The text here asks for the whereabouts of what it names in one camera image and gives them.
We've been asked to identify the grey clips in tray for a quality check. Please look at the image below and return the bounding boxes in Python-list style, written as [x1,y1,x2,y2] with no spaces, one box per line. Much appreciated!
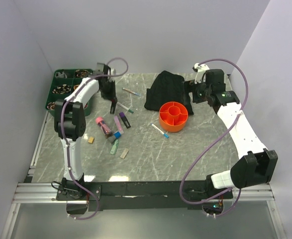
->
[54,71,68,79]

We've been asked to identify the pink cap clear tube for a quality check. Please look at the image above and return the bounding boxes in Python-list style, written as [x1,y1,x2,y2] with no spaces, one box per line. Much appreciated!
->
[96,117,112,137]

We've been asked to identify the brown white band bundle middle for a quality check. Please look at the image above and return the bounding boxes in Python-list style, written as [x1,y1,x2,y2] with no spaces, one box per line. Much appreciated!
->
[52,84,71,94]

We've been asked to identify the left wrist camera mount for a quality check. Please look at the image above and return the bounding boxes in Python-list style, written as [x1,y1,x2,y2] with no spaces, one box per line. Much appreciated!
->
[94,63,107,75]

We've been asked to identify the brown white band bundle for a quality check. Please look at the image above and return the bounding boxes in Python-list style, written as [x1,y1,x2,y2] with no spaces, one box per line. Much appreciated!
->
[46,102,55,110]
[52,84,71,94]

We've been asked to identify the long cork eraser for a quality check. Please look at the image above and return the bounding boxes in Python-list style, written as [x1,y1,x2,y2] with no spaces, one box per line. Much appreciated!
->
[120,148,129,159]

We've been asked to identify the purple cap black highlighter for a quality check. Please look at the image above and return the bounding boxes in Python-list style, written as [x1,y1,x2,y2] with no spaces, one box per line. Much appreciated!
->
[119,112,131,128]

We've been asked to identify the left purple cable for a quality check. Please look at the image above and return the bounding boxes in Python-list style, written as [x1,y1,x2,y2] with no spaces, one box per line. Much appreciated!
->
[61,57,129,221]

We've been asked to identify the black folded cloth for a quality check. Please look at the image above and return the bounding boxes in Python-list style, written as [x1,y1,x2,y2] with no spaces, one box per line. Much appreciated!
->
[144,71,194,115]

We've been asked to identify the small cork block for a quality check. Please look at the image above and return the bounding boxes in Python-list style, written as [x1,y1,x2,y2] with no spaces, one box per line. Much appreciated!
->
[88,137,95,144]

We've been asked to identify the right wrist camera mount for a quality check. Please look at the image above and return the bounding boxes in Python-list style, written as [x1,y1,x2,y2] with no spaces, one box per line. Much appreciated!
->
[193,63,209,84]

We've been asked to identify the orange round pen holder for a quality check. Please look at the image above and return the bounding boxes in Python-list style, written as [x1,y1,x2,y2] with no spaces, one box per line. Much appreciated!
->
[159,102,189,132]

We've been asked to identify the green compartment tray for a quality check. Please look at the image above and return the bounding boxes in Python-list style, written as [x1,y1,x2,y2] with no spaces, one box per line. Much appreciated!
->
[45,69,93,116]

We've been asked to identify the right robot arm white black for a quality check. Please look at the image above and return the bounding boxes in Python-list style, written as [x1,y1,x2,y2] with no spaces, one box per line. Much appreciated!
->
[184,65,278,198]

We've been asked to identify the light pink highlighter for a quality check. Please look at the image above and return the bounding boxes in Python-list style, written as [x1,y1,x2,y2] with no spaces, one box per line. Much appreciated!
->
[114,115,124,135]

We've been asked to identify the mint green correction tape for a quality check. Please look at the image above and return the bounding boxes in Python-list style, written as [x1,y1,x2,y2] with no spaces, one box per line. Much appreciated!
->
[110,139,119,155]

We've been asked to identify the blue tip thin pen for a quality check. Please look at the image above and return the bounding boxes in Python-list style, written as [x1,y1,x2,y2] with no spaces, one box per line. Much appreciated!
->
[122,88,141,97]

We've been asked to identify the blue cap glue stick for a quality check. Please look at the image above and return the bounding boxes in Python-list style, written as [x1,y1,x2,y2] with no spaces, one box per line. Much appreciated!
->
[107,131,121,143]

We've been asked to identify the brown white band bundle bottom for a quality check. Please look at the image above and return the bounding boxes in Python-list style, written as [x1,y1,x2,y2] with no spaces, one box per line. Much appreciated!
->
[46,102,55,110]

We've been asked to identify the blue cap white marker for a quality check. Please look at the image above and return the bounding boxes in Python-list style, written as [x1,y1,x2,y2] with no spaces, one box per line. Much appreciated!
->
[150,123,169,138]

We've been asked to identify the brown band bundle top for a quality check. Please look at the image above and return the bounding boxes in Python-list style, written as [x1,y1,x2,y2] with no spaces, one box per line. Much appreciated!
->
[75,69,90,78]

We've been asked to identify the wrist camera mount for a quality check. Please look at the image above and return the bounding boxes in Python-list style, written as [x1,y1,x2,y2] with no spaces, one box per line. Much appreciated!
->
[94,63,107,75]
[193,63,209,84]

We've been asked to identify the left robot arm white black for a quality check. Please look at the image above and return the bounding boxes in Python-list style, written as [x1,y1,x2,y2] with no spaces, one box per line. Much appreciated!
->
[54,64,117,181]

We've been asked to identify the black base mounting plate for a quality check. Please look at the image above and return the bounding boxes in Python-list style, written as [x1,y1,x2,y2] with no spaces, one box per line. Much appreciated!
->
[56,180,233,214]

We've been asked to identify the green cap white marker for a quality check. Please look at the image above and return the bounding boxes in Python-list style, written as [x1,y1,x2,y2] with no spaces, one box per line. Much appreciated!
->
[117,102,134,114]

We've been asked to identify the aluminium rail frame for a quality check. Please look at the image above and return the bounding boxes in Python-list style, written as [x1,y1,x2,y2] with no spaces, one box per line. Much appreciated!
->
[1,113,287,239]

